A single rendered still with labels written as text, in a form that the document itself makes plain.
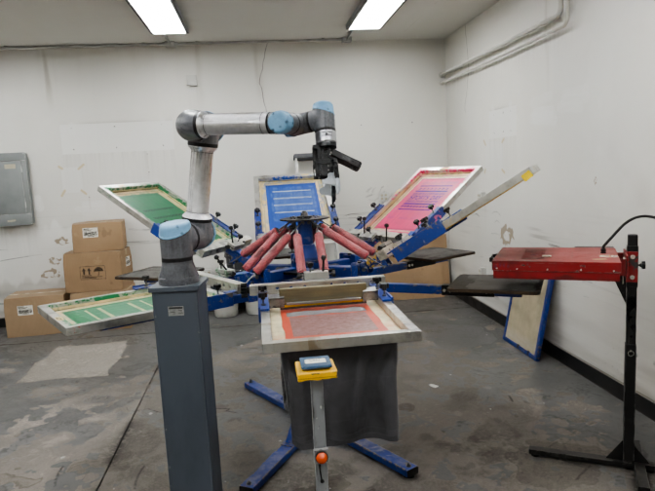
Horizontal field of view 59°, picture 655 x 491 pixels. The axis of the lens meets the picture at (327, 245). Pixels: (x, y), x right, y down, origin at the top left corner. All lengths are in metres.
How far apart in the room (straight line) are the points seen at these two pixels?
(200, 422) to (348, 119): 5.04
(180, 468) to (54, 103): 5.30
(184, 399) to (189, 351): 0.19
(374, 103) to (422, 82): 0.61
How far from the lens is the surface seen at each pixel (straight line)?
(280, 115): 1.97
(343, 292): 2.71
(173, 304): 2.22
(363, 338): 2.15
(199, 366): 2.26
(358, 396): 2.33
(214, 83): 6.83
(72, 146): 7.04
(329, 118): 2.07
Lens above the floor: 1.61
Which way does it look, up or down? 8 degrees down
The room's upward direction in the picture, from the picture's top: 3 degrees counter-clockwise
